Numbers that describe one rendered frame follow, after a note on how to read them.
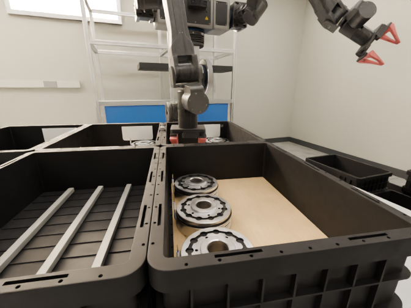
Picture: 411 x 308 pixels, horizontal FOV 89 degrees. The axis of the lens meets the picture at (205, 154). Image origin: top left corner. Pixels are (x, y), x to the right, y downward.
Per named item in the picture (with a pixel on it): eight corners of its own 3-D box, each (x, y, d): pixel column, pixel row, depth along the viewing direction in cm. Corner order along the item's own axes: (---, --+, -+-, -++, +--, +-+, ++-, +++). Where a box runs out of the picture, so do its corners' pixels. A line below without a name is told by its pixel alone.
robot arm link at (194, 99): (197, 63, 60) (168, 66, 57) (213, 61, 50) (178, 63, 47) (201, 106, 64) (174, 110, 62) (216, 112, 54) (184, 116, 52)
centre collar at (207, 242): (196, 242, 30) (196, 238, 30) (227, 236, 32) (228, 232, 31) (205, 269, 26) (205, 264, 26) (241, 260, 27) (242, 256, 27)
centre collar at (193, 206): (190, 200, 41) (190, 197, 41) (215, 200, 42) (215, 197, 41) (190, 215, 37) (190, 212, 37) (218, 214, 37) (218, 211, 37)
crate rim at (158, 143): (90, 129, 88) (89, 123, 87) (163, 127, 93) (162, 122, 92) (33, 160, 50) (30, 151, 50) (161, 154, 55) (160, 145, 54)
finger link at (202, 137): (206, 161, 64) (207, 131, 61) (182, 162, 63) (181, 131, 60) (204, 153, 70) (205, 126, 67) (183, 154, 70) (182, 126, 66)
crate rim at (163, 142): (163, 127, 93) (163, 122, 92) (229, 126, 98) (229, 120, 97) (161, 154, 55) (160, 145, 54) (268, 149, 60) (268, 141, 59)
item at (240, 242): (175, 236, 32) (175, 233, 32) (236, 225, 35) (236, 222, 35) (188, 296, 23) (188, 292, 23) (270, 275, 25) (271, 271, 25)
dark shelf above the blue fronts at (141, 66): (137, 70, 275) (136, 65, 274) (221, 73, 315) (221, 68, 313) (139, 67, 235) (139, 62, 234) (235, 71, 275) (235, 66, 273)
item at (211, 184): (174, 176, 54) (174, 175, 53) (212, 174, 55) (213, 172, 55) (175, 196, 44) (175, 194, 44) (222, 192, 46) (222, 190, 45)
